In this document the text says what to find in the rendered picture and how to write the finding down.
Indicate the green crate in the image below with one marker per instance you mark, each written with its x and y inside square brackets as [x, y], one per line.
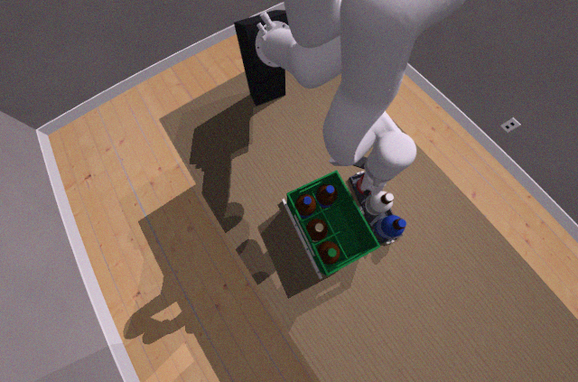
[357, 240]

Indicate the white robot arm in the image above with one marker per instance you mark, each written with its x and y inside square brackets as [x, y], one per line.
[372, 45]

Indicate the red bottle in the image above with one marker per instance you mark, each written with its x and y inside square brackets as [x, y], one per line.
[359, 183]

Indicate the brown bottle with green cap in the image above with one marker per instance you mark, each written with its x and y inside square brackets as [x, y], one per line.
[329, 252]

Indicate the brown bottle with beige cap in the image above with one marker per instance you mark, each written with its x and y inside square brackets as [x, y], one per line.
[316, 229]

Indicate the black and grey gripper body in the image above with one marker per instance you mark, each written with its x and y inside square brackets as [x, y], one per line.
[367, 184]

